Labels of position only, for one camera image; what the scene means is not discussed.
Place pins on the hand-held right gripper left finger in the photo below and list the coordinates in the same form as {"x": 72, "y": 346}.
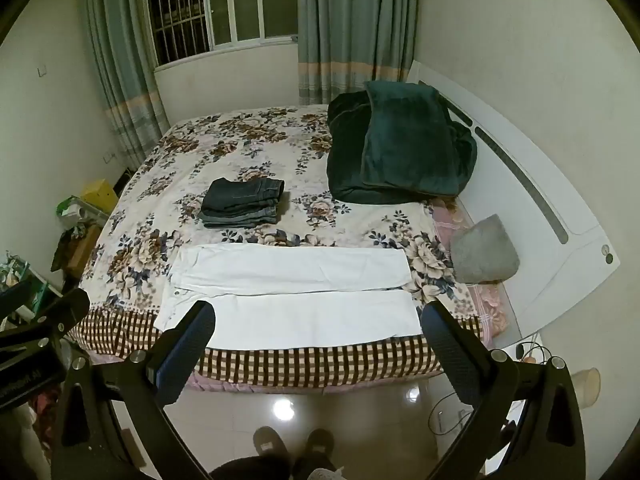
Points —
{"x": 184, "y": 357}

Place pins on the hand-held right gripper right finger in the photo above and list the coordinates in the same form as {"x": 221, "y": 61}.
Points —
{"x": 451, "y": 355}

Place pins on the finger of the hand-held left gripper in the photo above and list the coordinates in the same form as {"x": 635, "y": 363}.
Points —
{"x": 60, "y": 307}

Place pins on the white pants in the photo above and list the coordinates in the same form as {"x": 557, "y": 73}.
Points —
{"x": 300, "y": 271}

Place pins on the brown cardboard box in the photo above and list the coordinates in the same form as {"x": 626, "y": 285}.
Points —
{"x": 85, "y": 252}

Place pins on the grey pillow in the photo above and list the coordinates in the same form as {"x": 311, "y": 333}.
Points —
{"x": 482, "y": 252}

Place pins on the yellow box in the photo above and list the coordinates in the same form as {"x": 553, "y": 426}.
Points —
{"x": 101, "y": 196}

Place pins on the person's left slipper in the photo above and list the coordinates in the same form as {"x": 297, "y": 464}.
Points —
{"x": 267, "y": 442}

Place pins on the person's slipper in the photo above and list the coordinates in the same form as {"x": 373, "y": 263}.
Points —
{"x": 320, "y": 444}
{"x": 267, "y": 442}

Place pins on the white headboard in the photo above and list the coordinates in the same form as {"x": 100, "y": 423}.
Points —
{"x": 545, "y": 265}

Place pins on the beige cup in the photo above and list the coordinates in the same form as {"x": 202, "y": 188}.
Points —
{"x": 586, "y": 385}

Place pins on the person's right slipper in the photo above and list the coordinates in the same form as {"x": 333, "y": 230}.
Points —
{"x": 320, "y": 444}

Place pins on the folded dark jeans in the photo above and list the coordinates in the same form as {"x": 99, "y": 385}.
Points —
{"x": 242, "y": 202}

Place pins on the floral bed sheet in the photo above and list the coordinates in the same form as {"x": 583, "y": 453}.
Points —
{"x": 210, "y": 150}

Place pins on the dark green blanket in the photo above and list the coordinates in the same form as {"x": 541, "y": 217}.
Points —
{"x": 400, "y": 150}

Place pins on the green striped curtain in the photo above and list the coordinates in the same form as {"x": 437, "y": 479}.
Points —
{"x": 355, "y": 25}
{"x": 117, "y": 60}

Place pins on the barred window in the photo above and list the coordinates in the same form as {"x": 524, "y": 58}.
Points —
{"x": 225, "y": 5}

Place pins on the wall switch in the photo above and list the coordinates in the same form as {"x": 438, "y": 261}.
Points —
{"x": 42, "y": 70}

